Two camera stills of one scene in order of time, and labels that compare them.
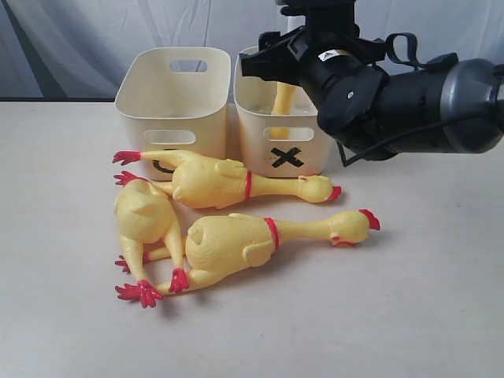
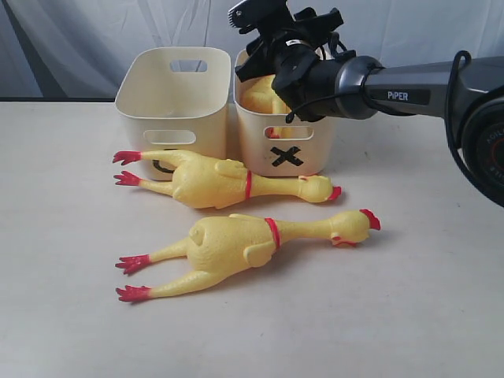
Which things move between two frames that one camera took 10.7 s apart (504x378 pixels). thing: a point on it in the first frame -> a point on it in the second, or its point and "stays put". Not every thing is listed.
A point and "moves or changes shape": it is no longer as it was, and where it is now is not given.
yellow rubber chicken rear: [212, 183] stays put
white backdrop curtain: [72, 50] stays put
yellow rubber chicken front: [156, 253] moves or changes shape
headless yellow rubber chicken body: [142, 213] -> [260, 96]
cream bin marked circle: [176, 98] stays put
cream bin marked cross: [294, 142] stays put
